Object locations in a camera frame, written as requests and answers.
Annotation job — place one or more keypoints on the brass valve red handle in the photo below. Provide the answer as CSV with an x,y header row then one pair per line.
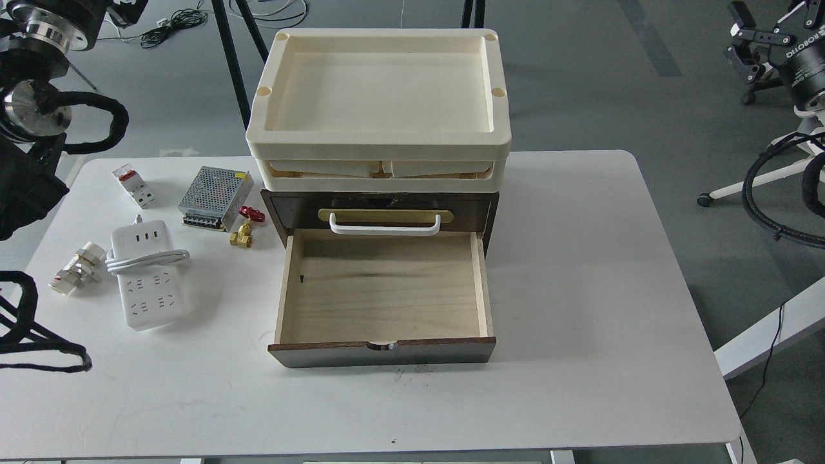
x,y
243,237

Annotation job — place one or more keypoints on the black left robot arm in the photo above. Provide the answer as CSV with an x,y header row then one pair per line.
x,y
36,37

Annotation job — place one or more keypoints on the white table frame beam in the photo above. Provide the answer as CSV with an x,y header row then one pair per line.
x,y
799,317

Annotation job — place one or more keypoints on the white power strip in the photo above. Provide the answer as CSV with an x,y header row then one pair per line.
x,y
145,263

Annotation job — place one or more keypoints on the metal mesh power supply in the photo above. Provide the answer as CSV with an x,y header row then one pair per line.
x,y
214,198

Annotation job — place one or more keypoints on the open wooden drawer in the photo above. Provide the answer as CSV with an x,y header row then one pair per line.
x,y
383,300

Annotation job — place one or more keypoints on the black table leg frame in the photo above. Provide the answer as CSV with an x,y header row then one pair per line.
x,y
231,56

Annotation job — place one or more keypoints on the white circuit breaker red switch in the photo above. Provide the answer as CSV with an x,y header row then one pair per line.
x,y
135,186

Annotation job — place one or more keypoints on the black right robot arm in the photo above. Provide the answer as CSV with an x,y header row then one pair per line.
x,y
794,48

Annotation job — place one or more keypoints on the cream plastic tray organizer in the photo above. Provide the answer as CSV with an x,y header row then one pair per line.
x,y
382,111

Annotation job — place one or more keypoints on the white drawer handle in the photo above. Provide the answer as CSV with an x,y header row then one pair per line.
x,y
343,229

